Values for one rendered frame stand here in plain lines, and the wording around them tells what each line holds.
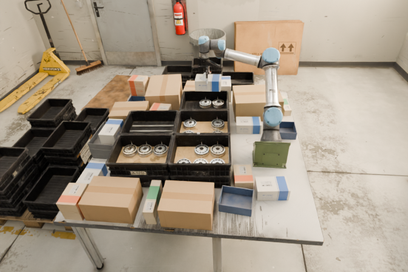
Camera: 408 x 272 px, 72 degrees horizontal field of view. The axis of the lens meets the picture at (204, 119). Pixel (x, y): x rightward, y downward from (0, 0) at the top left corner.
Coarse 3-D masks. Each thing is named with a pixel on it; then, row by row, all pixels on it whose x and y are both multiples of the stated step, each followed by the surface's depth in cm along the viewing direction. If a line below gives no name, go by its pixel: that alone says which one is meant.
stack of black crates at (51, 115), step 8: (48, 104) 312; (56, 104) 314; (64, 104) 313; (72, 104) 310; (32, 112) 290; (40, 112) 299; (48, 112) 307; (56, 112) 306; (64, 112) 297; (72, 112) 309; (32, 120) 280; (40, 120) 279; (48, 120) 278; (56, 120) 283; (64, 120) 295; (72, 120) 312; (40, 128) 285; (48, 128) 285
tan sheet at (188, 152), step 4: (180, 148) 200; (184, 148) 200; (188, 148) 200; (192, 148) 199; (176, 152) 197; (180, 152) 196; (184, 152) 196; (188, 152) 196; (192, 152) 196; (176, 156) 194; (180, 156) 193; (184, 156) 193; (188, 156) 193; (192, 156) 193; (196, 156) 193; (208, 156) 192; (212, 156) 192; (224, 156) 192; (176, 160) 190; (192, 160) 190; (208, 160) 189; (224, 160) 188
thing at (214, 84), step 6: (198, 78) 219; (210, 78) 219; (216, 78) 218; (198, 84) 218; (204, 84) 217; (210, 84) 217; (216, 84) 216; (198, 90) 221; (204, 90) 221; (210, 90) 220; (216, 90) 219
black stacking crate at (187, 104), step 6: (186, 96) 247; (192, 96) 247; (198, 96) 247; (204, 96) 246; (210, 96) 246; (216, 96) 246; (222, 96) 245; (186, 102) 249; (192, 102) 249; (198, 102) 248; (186, 108) 241; (192, 108) 241; (198, 108) 241; (210, 108) 240; (216, 108) 239; (222, 108) 239
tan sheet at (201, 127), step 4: (200, 124) 221; (204, 124) 221; (208, 124) 221; (180, 128) 219; (184, 128) 219; (196, 128) 218; (200, 128) 218; (204, 128) 217; (208, 128) 217; (224, 128) 216; (180, 132) 214; (196, 132) 214; (200, 132) 213; (204, 132) 213; (208, 132) 213
